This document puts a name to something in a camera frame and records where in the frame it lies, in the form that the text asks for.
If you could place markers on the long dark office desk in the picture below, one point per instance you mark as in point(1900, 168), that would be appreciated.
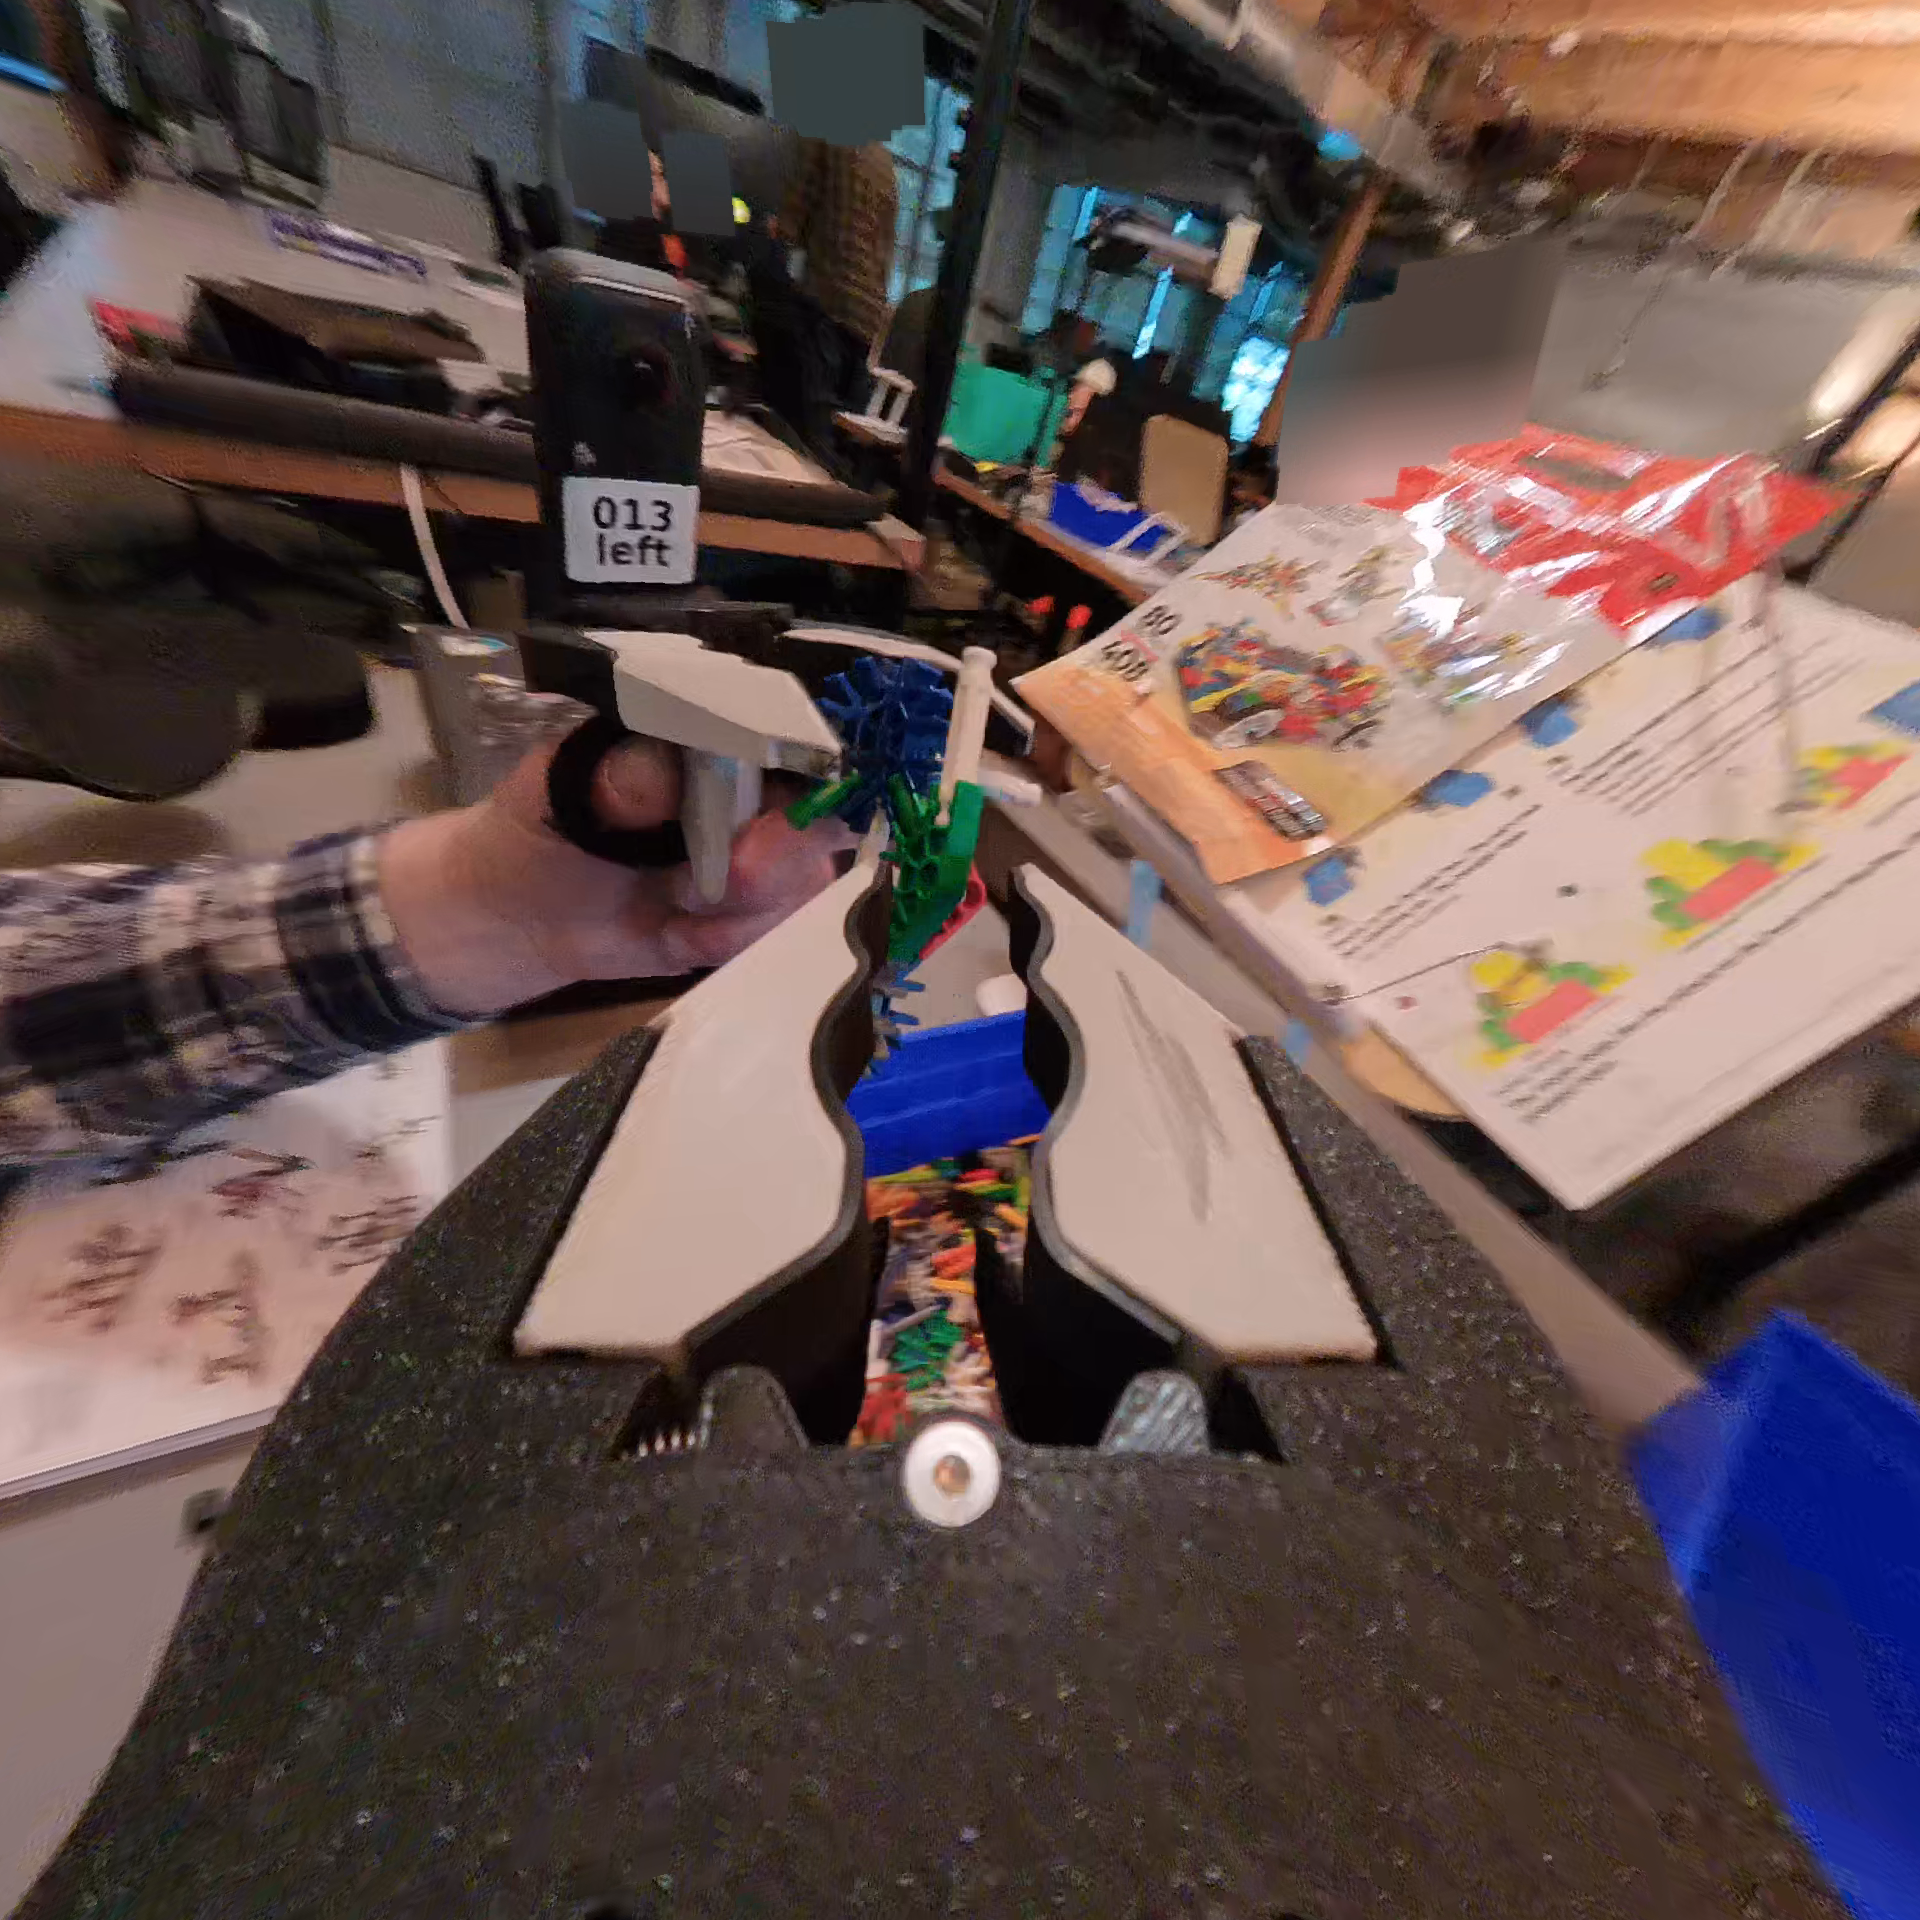
point(391, 452)

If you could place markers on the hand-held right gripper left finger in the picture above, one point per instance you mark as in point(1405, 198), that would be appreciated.
point(691, 1202)

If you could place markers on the pile of construction toy pieces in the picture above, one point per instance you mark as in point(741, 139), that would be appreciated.
point(946, 1308)

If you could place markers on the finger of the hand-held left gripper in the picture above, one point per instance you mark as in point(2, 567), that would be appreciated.
point(723, 706)

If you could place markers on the white printed instruction sheet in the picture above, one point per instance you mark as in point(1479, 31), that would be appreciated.
point(181, 1275)

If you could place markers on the person's left hand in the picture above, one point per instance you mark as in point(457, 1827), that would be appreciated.
point(511, 901)

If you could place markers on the toy kit plastic bag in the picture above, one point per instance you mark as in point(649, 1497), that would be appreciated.
point(1411, 646)

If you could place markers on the instruction booklet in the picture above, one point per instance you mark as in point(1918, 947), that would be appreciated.
point(1681, 901)

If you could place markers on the white stand base blue posts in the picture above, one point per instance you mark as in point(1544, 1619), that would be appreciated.
point(1143, 893)

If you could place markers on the blue plastic bin with label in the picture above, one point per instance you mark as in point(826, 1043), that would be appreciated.
point(954, 1095)

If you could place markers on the round wooden board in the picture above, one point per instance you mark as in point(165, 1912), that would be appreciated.
point(1397, 1074)

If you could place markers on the blue snowflake toy assembly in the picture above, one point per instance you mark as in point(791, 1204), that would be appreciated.
point(886, 721)

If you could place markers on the black office chair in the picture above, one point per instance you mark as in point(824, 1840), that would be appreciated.
point(151, 646)

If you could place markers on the empty blue plastic bin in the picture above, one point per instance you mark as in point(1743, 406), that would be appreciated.
point(1802, 1590)

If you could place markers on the black floor stand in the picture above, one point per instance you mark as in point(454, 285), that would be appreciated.
point(976, 241)

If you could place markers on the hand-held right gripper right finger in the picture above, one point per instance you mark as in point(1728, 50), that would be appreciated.
point(1201, 1202)

